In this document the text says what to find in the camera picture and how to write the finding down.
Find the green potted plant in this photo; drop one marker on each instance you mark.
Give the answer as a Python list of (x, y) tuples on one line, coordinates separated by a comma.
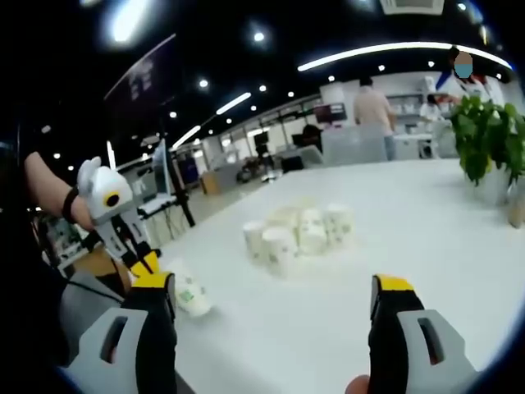
[(488, 131)]

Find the white paper cup green print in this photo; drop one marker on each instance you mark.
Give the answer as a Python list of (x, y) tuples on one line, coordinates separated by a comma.
[(190, 291)]

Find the glass vase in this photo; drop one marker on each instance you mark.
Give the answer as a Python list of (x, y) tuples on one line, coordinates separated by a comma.
[(517, 213)]

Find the white table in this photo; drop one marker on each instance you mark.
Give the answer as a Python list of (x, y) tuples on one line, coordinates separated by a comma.
[(328, 328)]

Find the ceiling air conditioner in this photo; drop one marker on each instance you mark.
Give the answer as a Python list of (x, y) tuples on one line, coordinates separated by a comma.
[(412, 6)]

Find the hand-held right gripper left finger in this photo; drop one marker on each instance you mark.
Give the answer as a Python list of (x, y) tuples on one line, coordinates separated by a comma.
[(123, 349)]

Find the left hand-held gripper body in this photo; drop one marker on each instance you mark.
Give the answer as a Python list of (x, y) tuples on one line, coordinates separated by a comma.
[(102, 193)]

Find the long ceiling light strip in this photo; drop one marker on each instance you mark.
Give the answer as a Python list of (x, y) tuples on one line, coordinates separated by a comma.
[(389, 50)]

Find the person's right hand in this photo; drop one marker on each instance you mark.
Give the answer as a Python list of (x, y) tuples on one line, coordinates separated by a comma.
[(360, 386)]

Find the person's dark clothing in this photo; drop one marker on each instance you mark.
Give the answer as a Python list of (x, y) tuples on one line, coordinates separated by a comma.
[(28, 308)]

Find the cluster of white paper cups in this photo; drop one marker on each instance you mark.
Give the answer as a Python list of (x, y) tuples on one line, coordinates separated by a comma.
[(303, 234)]

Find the wall monitor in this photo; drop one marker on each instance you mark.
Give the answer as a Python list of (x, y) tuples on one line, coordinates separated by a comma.
[(330, 113)]

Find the dark hanging banner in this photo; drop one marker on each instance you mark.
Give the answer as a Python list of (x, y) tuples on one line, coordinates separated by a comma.
[(141, 70)]

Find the person's left hand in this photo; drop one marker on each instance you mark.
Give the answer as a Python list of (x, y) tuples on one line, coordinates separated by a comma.
[(84, 213)]

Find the black wristband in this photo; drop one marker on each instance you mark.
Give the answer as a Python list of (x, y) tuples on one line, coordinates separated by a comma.
[(69, 205)]

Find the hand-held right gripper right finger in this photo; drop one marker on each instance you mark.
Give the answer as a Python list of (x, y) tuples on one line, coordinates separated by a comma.
[(406, 349)]

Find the white plant pot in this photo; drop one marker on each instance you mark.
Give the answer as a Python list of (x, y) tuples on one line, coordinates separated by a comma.
[(492, 189)]

